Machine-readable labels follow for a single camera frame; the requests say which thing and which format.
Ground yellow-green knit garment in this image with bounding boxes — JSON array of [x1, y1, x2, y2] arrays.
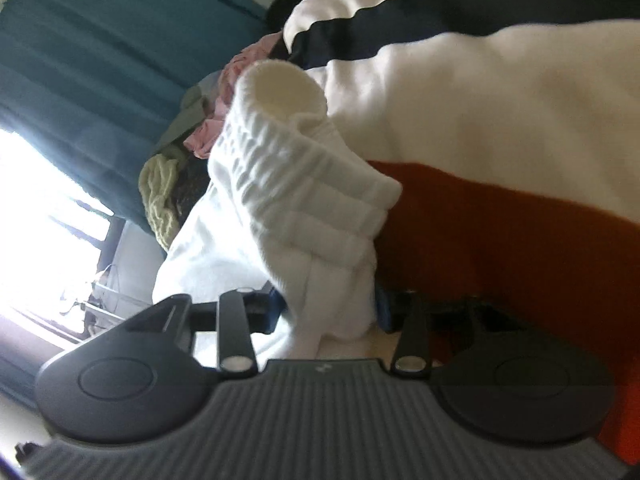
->
[[138, 154, 180, 252]]

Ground white sweatpants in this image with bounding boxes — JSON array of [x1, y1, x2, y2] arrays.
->
[[152, 61, 402, 359]]

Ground pink garment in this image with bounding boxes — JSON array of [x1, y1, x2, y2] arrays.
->
[[183, 32, 282, 159]]

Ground striped bed blanket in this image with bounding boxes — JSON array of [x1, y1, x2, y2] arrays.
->
[[283, 0, 639, 463]]

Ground teal curtain right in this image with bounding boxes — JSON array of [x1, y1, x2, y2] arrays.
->
[[1, 0, 266, 226]]

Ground window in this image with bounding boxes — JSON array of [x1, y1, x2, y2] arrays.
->
[[1, 130, 122, 342]]

